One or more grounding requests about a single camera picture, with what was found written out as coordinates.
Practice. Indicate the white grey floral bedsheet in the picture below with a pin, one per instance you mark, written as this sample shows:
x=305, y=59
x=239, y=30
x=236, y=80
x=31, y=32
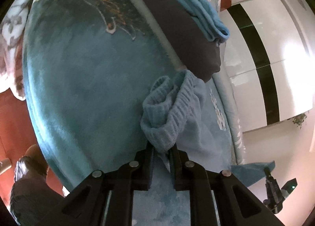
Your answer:
x=12, y=31

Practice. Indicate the light blue knit sweater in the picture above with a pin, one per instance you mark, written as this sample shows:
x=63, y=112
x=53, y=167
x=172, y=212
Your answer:
x=185, y=112

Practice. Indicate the dark teal floral blanket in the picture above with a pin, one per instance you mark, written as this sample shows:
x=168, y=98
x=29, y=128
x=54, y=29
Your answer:
x=87, y=67

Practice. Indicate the light blue floral quilt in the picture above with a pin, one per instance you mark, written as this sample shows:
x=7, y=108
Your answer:
x=226, y=93

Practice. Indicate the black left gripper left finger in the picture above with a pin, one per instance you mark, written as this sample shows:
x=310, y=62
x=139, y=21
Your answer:
x=105, y=198

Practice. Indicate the blue fleece pants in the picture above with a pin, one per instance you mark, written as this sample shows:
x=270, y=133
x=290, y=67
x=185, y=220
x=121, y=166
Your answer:
x=207, y=20

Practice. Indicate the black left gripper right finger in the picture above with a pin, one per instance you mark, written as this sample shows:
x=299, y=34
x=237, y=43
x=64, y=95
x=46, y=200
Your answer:
x=216, y=198

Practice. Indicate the brown shoe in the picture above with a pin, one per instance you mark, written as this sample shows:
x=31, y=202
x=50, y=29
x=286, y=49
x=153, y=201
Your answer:
x=32, y=163

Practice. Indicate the white glossy wardrobe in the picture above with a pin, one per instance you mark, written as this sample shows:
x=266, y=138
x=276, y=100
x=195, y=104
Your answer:
x=267, y=61

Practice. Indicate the dark navy pillow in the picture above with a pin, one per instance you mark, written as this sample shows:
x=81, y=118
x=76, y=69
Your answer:
x=180, y=32

